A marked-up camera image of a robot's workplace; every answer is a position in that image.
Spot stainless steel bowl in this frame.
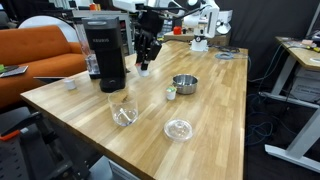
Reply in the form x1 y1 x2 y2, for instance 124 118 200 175
173 74 198 95

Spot white coffee pod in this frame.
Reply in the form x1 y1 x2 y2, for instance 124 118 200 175
63 78 76 90

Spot black Keurig coffee maker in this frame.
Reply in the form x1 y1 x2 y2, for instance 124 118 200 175
73 17 127 93

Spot orange sofa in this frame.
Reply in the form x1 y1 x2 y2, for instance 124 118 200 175
0 25 86 109

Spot green-lidded coffee pod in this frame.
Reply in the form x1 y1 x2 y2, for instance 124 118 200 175
166 86 177 100

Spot grey tape roll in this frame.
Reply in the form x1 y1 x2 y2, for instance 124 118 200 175
215 52 234 60

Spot stacked white boxes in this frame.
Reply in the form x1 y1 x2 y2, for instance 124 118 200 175
216 10 233 34

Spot clear glass cup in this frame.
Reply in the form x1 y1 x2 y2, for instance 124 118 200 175
108 89 139 126

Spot red-lidded coffee pod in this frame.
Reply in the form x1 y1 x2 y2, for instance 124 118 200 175
136 64 149 77

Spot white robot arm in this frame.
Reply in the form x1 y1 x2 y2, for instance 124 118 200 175
112 0 220 72

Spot clear glass lid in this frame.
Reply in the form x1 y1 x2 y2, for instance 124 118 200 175
163 119 193 142

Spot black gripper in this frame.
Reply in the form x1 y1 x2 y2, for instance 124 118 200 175
135 10 164 70

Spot white-legged side desk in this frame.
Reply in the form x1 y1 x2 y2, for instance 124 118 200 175
260 37 320 173

